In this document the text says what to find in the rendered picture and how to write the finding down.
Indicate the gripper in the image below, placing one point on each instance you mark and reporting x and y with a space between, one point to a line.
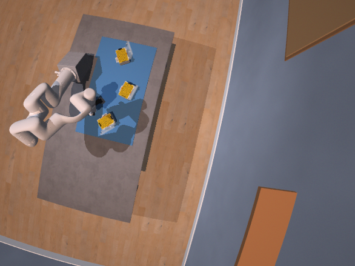
93 111

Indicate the blue flat mat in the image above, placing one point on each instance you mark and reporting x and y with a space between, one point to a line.
107 79

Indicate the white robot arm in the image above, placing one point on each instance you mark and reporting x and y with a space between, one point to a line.
33 127

